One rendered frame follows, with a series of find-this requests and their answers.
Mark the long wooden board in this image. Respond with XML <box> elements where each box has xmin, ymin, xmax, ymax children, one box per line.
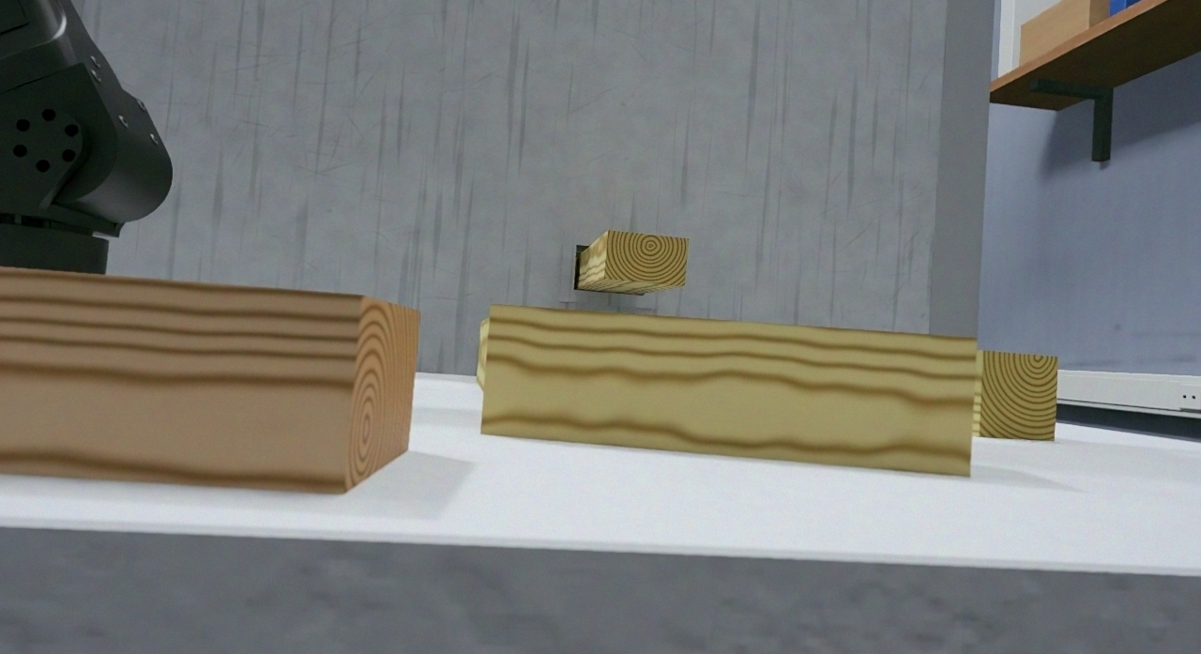
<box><xmin>573</xmin><ymin>230</ymin><xmax>689</xmax><ymax>295</ymax></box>

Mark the grey panel wall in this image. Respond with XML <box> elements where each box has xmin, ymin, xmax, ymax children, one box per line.
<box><xmin>71</xmin><ymin>0</ymin><xmax>994</xmax><ymax>376</ymax></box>

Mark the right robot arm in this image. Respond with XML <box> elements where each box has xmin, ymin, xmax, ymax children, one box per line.
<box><xmin>0</xmin><ymin>0</ymin><xmax>173</xmax><ymax>275</ymax></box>

